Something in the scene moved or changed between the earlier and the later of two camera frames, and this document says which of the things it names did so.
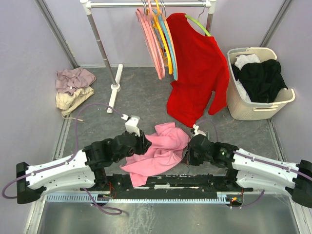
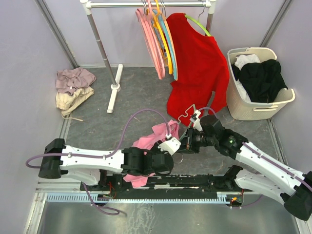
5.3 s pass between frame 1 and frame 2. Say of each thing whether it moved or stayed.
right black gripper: moved
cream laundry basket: stayed
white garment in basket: stayed
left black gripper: moved
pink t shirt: moved
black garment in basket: stayed
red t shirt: stayed
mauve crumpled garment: stayed
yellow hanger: stayed
